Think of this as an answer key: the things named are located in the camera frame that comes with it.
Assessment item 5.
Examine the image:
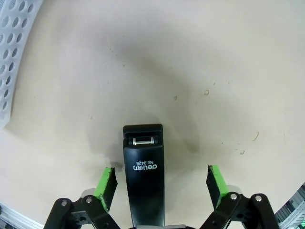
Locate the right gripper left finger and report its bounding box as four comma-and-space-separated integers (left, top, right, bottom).
44, 167, 120, 229

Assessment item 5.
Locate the white perforated plastic basket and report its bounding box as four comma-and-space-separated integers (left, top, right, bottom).
0, 0, 45, 129

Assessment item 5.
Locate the black deli stapler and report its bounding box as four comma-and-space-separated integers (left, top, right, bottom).
122, 123, 166, 227

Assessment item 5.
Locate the aluminium frame rail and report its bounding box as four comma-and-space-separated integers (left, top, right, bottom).
0, 202, 46, 229
274, 182, 305, 229

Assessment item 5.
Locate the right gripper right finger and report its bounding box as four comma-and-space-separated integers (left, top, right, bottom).
200, 165, 281, 229

